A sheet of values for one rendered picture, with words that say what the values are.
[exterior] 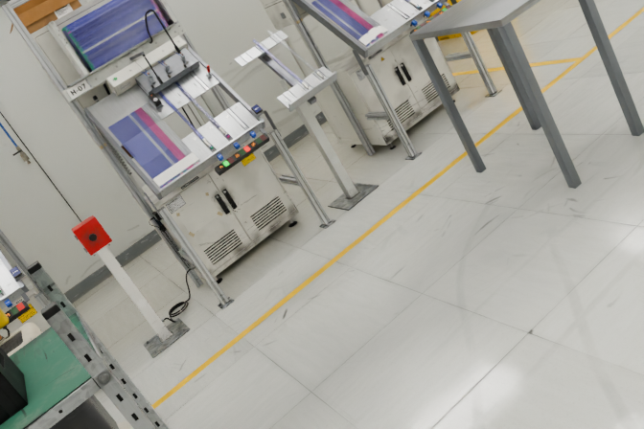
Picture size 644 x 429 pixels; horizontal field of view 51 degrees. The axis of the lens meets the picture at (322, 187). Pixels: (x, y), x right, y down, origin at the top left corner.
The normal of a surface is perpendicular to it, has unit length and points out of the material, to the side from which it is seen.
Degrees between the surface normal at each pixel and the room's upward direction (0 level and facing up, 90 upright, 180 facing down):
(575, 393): 0
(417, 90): 90
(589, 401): 0
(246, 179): 90
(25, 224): 90
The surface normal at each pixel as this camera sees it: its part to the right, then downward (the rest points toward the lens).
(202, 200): 0.45, 0.07
